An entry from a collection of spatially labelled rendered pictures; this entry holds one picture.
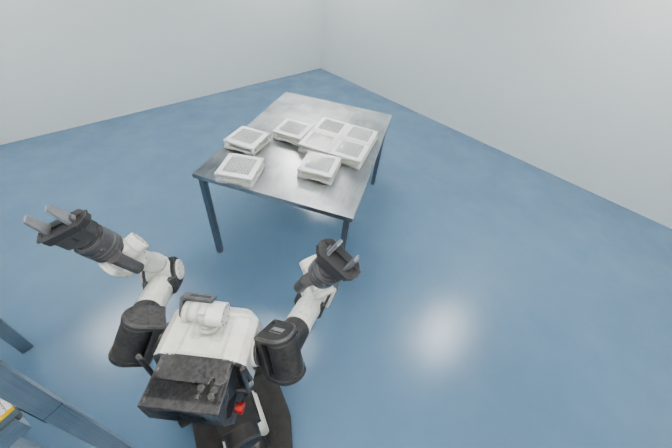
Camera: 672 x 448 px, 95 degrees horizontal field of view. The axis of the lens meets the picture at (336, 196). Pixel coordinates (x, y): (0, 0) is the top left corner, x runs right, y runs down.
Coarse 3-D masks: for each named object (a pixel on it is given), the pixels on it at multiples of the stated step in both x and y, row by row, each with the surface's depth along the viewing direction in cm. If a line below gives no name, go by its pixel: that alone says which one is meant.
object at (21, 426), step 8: (8, 424) 102; (16, 424) 104; (24, 424) 107; (0, 432) 101; (8, 432) 103; (16, 432) 106; (24, 432) 108; (0, 440) 102; (8, 440) 104; (16, 440) 107
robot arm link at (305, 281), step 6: (306, 258) 91; (312, 258) 91; (300, 264) 92; (306, 264) 91; (306, 270) 89; (306, 276) 85; (300, 282) 85; (306, 282) 84; (312, 282) 84; (294, 288) 91; (300, 288) 87; (306, 288) 88; (312, 288) 89; (318, 288) 88; (324, 288) 85
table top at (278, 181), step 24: (288, 96) 304; (264, 120) 264; (312, 120) 272; (360, 120) 280; (384, 120) 284; (288, 144) 239; (216, 168) 208; (264, 168) 213; (288, 168) 216; (360, 168) 224; (264, 192) 194; (288, 192) 197; (312, 192) 199; (336, 192) 201; (360, 192) 203; (336, 216) 187
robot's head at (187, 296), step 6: (186, 294) 84; (192, 294) 85; (198, 294) 85; (204, 294) 85; (210, 294) 86; (180, 300) 82; (186, 300) 82; (192, 300) 82; (198, 300) 82; (204, 300) 82; (210, 300) 82; (180, 306) 82; (180, 312) 83
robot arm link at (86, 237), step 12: (84, 216) 76; (60, 228) 75; (72, 228) 74; (84, 228) 76; (96, 228) 80; (36, 240) 75; (48, 240) 74; (60, 240) 75; (72, 240) 77; (84, 240) 79; (96, 240) 81; (108, 240) 83; (84, 252) 80; (96, 252) 81
